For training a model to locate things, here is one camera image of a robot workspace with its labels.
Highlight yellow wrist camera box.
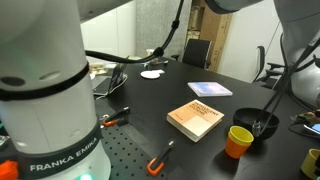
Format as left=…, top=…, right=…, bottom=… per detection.
left=293, top=111, right=320, bottom=125

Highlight crumpled snack bag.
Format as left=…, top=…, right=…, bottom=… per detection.
left=149, top=54, right=169, bottom=65

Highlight orange plastic cup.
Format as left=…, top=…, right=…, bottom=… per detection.
left=225, top=134, right=251, bottom=160

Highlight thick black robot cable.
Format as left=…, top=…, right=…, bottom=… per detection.
left=84, top=0, right=185, bottom=64

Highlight orange plastic part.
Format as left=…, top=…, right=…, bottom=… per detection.
left=0, top=159, right=19, bottom=180

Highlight orange black bar clamp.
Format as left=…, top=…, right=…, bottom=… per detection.
left=101, top=106, right=131, bottom=128
left=146, top=140, right=175, bottom=177

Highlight tall brown cardboard box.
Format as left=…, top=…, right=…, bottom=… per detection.
left=199, top=9, right=234, bottom=73

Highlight lime yellow plastic cup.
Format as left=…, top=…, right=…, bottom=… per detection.
left=300, top=148, right=320, bottom=180

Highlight slim black armrest chair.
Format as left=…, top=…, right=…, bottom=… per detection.
left=252, top=45, right=284, bottom=88

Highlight white framed tablet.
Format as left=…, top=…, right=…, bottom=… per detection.
left=303, top=123, right=320, bottom=136

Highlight pale blue book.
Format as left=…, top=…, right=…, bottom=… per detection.
left=187, top=81, right=234, bottom=98

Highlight open silver laptop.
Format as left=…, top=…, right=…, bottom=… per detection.
left=92, top=55, right=130, bottom=98

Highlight black perforated mounting board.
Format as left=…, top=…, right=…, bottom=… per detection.
left=99, top=124, right=188, bottom=180

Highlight round white paper plate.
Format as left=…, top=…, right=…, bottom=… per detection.
left=140, top=69, right=161, bottom=80

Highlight orange robotics textbook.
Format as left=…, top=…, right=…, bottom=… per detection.
left=166, top=99, right=226, bottom=143

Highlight black fabric office chair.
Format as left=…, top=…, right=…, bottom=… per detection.
left=171, top=38, right=213, bottom=70

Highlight black bowl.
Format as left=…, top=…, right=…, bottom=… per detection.
left=232, top=107, right=281, bottom=141

